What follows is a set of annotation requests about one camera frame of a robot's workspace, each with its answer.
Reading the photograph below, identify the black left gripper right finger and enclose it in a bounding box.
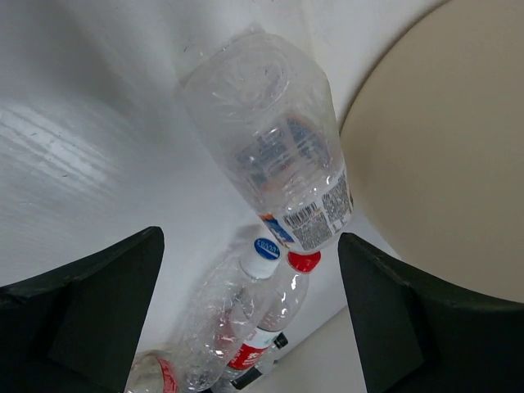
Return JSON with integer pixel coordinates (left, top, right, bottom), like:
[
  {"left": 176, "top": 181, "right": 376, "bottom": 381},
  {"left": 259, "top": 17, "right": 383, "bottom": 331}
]
[{"left": 337, "top": 233, "right": 523, "bottom": 392}]

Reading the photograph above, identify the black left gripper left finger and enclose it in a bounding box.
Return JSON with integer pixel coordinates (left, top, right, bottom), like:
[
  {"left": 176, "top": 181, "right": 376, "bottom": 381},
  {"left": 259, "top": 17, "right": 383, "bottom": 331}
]
[{"left": 1, "top": 227, "right": 165, "bottom": 392}]

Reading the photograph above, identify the cola bottle red cap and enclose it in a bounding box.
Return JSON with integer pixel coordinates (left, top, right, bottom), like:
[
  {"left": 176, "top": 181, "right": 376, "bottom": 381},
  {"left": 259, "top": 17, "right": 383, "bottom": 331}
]
[{"left": 124, "top": 350, "right": 178, "bottom": 393}]

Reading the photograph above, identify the beige round bin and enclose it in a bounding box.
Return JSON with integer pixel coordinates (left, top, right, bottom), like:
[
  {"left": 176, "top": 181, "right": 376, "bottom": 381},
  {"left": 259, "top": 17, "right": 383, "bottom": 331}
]
[{"left": 341, "top": 1, "right": 523, "bottom": 302}]

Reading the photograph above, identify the red label red cap bottle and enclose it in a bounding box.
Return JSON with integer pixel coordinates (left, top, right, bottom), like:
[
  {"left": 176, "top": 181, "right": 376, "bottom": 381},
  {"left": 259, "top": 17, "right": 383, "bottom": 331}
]
[{"left": 222, "top": 251, "right": 321, "bottom": 381}]

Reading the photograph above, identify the small black label bottle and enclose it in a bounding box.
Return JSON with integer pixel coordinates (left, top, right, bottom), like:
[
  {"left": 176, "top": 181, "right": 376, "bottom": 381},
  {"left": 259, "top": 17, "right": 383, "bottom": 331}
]
[{"left": 230, "top": 332, "right": 288, "bottom": 391}]

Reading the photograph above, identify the clear bottle white cap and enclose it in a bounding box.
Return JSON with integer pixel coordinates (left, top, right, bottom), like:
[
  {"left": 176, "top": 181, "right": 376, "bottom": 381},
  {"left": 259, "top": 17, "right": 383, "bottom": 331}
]
[{"left": 172, "top": 237, "right": 282, "bottom": 392}]

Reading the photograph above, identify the clear bottle blue white label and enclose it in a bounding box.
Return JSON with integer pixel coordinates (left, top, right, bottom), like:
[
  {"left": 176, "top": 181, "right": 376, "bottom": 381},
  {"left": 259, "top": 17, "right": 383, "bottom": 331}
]
[{"left": 183, "top": 31, "right": 353, "bottom": 254}]

